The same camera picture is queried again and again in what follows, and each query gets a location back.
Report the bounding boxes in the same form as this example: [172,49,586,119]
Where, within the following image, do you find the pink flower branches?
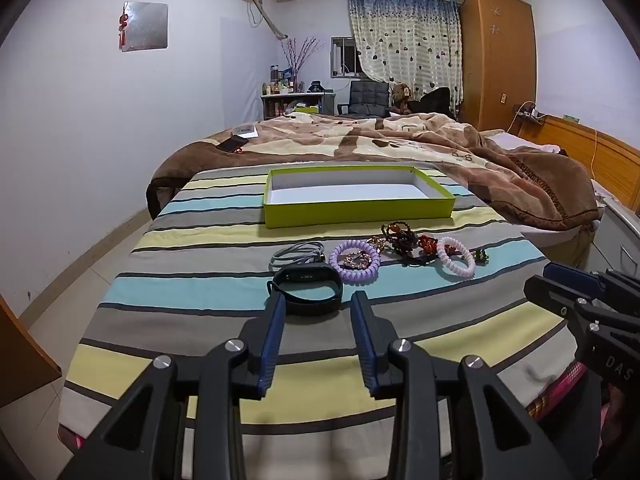
[280,36,321,92]

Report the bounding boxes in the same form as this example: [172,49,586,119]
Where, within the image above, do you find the dark bead bracelet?
[381,221,421,261]

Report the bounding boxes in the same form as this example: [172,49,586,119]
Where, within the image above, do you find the gold keychain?
[340,236,388,268]

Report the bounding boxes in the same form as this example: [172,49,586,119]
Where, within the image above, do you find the striped bed sheet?
[57,164,601,480]

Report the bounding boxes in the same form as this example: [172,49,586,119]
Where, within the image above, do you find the white nightstand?
[592,195,640,281]

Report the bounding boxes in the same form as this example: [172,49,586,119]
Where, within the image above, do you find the white desk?
[260,91,336,121]

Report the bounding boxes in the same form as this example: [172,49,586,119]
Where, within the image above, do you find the heart print curtain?
[347,0,463,111]

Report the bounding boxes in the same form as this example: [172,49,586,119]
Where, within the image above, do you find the white pillow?
[487,130,561,155]

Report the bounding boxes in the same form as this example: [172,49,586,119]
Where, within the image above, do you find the wooden door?
[0,292,63,411]

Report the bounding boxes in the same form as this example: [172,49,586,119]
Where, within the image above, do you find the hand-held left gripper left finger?
[60,290,288,480]

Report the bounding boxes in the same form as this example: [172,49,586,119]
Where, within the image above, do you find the brown teddy bear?
[390,81,413,115]

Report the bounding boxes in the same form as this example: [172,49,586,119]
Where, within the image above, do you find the black padded chair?
[337,81,391,118]

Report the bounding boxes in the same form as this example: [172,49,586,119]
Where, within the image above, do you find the red knot amber charm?
[400,233,458,266]

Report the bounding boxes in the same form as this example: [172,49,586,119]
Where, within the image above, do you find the air conditioner pipe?
[245,0,291,41]

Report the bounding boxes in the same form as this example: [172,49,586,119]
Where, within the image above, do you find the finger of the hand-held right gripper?
[523,275,640,343]
[542,261,640,311]

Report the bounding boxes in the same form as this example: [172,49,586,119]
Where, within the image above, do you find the orange charging cable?
[510,102,601,173]

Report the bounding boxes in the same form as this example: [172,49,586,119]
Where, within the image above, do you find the window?
[330,36,361,79]

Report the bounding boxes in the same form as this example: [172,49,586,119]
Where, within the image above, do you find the wooden wardrobe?
[460,0,537,133]

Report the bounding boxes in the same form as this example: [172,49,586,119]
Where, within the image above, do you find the green cardboard box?
[263,165,457,229]

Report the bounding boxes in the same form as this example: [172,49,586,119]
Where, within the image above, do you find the brown patterned blanket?
[145,110,601,233]

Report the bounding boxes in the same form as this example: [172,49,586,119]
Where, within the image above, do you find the pink patterned cloth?
[527,362,588,423]

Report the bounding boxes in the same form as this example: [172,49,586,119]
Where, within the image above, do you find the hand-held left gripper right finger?
[350,290,581,480]

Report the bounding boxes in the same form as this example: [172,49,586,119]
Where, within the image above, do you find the group of bottles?
[264,64,297,96]

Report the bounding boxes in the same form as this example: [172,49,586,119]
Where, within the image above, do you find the shiny wall panel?
[120,1,169,53]

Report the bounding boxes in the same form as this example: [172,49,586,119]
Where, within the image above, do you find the black cloth pile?
[417,87,453,116]

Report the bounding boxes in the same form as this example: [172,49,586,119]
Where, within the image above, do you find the purple spiral hair tie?
[328,240,382,287]

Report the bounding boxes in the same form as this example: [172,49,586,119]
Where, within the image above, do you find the pink spiral hair tie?
[436,236,476,279]

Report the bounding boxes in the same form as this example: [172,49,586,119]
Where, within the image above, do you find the wooden headboard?
[520,114,640,181]

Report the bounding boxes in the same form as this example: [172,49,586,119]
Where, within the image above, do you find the grey hair tie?
[270,241,326,272]

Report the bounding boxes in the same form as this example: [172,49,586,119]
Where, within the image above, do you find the black fitness band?
[266,262,344,317]

